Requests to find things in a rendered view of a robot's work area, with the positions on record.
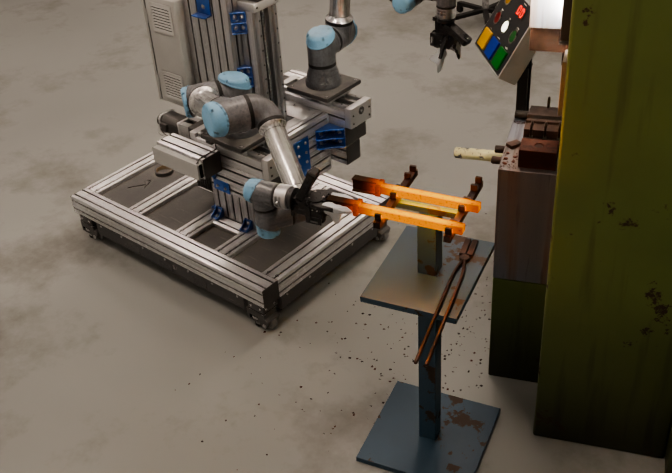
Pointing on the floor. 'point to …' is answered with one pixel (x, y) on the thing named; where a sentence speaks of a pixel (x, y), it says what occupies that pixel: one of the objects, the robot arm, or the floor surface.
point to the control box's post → (522, 91)
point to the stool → (478, 5)
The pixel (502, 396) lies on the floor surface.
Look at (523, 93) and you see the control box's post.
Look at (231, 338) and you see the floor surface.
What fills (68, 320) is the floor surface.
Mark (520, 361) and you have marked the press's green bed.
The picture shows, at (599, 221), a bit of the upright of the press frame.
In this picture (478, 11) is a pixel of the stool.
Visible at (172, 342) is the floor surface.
